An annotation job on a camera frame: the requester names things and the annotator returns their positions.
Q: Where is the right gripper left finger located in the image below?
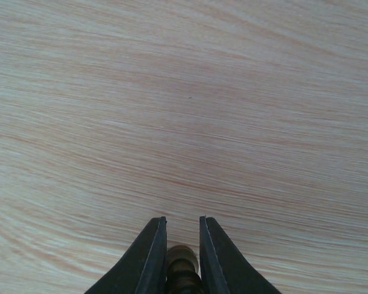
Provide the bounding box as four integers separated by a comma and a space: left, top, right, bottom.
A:
86, 217, 167, 294

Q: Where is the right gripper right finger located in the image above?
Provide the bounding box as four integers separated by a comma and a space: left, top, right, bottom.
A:
199, 216, 280, 294

